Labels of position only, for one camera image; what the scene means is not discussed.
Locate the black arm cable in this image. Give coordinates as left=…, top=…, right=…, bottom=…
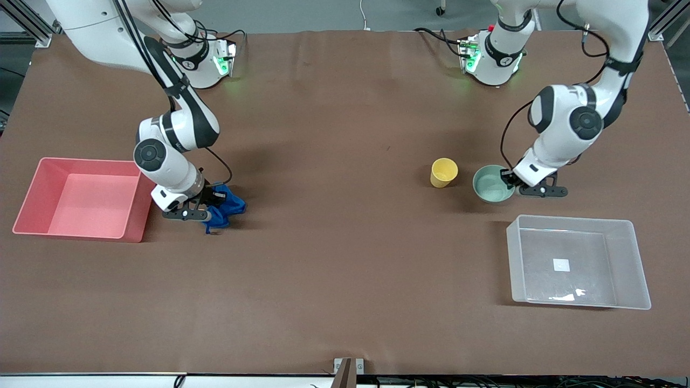
left=500, top=0, right=613, bottom=173
left=111, top=0, right=234, bottom=187

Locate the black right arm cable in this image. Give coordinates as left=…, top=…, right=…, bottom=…
left=111, top=0, right=234, bottom=187

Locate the metal table edge bracket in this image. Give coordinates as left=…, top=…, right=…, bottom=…
left=333, top=357, right=365, bottom=388

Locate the black right base cable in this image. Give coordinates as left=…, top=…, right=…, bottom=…
left=156, top=0, right=249, bottom=46

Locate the black base cable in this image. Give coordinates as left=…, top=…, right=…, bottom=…
left=156, top=0, right=249, bottom=46
left=413, top=27, right=471, bottom=59

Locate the pink plastic bin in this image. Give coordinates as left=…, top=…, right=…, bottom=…
left=12, top=157, right=157, bottom=243

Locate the yellow plastic cup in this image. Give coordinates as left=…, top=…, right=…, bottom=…
left=430, top=158, right=459, bottom=189

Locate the mint green bowl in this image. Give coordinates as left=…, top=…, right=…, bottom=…
left=472, top=165, right=516, bottom=204

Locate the blue cloth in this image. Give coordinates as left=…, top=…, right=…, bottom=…
left=203, top=183, right=247, bottom=235

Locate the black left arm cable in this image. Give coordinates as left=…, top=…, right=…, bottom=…
left=500, top=0, right=613, bottom=173

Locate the black left base cable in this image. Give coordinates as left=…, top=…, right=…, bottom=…
left=413, top=27, right=471, bottom=59

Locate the brown table cover sheet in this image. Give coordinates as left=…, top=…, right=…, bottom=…
left=0, top=30, right=690, bottom=376

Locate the aluminium frame post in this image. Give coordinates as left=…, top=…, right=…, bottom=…
left=646, top=0, right=690, bottom=45
left=0, top=0, right=61, bottom=48

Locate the clear plastic bin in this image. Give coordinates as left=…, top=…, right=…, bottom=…
left=506, top=214, right=652, bottom=311

